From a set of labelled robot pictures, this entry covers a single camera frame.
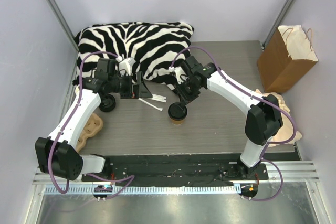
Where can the zebra print pillow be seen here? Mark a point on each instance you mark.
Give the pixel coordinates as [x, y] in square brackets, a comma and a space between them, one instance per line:
[153, 46]

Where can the brown paper bag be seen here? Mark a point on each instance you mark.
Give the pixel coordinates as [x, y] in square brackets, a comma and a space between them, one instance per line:
[287, 57]

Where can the black cup lid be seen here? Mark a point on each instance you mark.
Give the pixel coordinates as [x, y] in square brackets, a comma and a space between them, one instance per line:
[177, 112]

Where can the beige folded cloth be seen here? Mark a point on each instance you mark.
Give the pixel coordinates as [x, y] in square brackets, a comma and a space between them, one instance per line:
[287, 129]

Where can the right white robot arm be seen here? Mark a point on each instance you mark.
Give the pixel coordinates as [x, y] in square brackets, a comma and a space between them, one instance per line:
[263, 120]

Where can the white slotted cable duct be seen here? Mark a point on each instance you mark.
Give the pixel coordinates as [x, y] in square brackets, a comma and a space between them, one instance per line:
[95, 189]

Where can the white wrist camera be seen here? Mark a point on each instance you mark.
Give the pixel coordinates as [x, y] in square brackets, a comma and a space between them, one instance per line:
[125, 65]
[178, 73]

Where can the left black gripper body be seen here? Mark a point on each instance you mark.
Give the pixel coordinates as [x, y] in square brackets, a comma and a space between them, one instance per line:
[134, 89]

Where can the cardboard cup carrier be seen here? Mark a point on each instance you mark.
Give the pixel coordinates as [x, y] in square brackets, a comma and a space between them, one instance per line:
[92, 127]

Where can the stack of paper cups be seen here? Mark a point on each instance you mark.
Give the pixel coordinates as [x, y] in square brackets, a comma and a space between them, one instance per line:
[76, 90]

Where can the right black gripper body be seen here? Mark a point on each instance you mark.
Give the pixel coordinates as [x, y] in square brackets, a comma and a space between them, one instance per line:
[186, 95]

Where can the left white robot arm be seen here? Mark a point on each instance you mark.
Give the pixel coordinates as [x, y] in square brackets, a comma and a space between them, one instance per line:
[56, 154]

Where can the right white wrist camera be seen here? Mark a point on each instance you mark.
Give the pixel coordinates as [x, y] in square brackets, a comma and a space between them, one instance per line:
[178, 73]

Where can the white wrapped straw upper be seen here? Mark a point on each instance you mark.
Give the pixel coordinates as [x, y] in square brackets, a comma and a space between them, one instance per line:
[159, 98]

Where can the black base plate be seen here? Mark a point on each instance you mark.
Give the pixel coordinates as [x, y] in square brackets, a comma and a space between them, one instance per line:
[189, 170]

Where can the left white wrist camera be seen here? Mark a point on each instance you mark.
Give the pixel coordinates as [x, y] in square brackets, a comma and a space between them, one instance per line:
[125, 65]

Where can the brown paper coffee cup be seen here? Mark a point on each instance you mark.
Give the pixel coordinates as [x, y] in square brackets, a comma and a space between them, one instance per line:
[177, 120]

